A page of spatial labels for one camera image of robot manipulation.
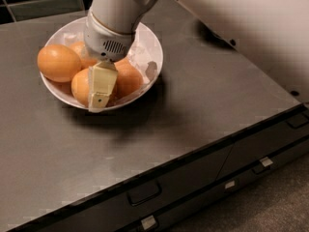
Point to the white paper in bowl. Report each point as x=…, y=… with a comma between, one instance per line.
x=145, y=55

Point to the white bowl with oranges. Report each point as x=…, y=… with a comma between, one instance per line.
x=55, y=39

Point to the left black drawer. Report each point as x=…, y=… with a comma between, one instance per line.
x=114, y=208

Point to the front orange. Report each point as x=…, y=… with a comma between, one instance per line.
x=80, y=87

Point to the lower black drawer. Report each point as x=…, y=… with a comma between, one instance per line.
x=195, y=201

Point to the large left orange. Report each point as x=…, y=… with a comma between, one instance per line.
x=58, y=63

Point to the back orange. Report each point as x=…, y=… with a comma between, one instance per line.
x=80, y=49

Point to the black drawer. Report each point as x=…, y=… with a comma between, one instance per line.
x=274, y=134
x=114, y=208
x=195, y=201

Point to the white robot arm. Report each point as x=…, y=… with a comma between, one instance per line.
x=272, y=34

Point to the right orange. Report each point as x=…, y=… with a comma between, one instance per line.
x=129, y=79

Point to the right black drawer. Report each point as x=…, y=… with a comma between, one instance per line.
x=274, y=134

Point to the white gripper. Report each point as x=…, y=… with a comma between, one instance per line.
x=104, y=43

